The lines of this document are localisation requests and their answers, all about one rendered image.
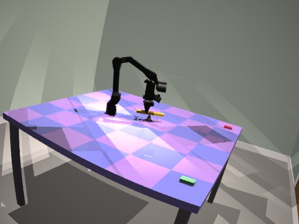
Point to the light green flat bar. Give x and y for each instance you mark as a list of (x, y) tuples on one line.
[(187, 180)]

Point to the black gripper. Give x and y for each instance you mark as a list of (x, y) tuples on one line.
[(148, 101)]

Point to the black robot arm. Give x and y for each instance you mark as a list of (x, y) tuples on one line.
[(150, 74)]

